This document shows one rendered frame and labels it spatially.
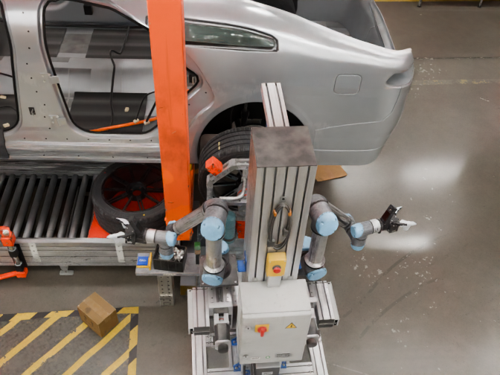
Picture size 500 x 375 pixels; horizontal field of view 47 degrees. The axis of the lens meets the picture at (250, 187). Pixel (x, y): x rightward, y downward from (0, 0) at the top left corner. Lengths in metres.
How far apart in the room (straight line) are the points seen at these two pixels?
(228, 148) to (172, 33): 1.05
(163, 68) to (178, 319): 1.95
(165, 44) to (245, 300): 1.31
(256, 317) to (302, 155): 0.86
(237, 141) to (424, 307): 1.90
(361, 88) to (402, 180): 1.72
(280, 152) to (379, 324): 2.26
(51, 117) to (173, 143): 1.04
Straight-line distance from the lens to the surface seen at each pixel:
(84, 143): 4.16
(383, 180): 5.32
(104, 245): 4.23
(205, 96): 3.80
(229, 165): 3.64
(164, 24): 2.89
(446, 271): 4.81
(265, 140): 2.43
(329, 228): 2.96
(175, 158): 3.42
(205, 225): 2.86
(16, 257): 4.43
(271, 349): 3.11
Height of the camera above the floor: 3.64
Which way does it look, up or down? 46 degrees down
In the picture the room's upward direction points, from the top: 4 degrees clockwise
